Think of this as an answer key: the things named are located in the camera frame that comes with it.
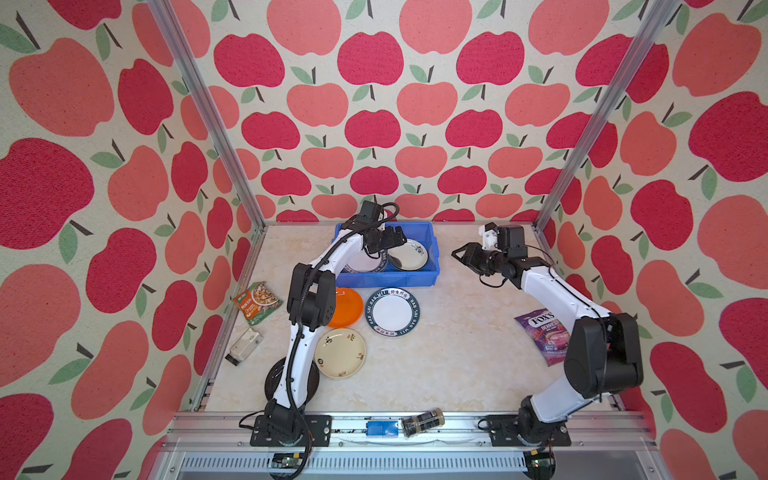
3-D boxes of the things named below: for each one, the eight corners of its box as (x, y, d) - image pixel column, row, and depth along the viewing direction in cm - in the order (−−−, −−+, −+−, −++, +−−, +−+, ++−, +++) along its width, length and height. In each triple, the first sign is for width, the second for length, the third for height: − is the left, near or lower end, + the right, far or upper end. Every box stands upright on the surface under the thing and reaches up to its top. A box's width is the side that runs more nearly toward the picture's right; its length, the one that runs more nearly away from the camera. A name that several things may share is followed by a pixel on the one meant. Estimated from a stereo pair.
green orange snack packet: (251, 327, 95) (247, 322, 92) (236, 303, 100) (231, 298, 97) (283, 306, 100) (280, 300, 97) (267, 284, 105) (263, 278, 102)
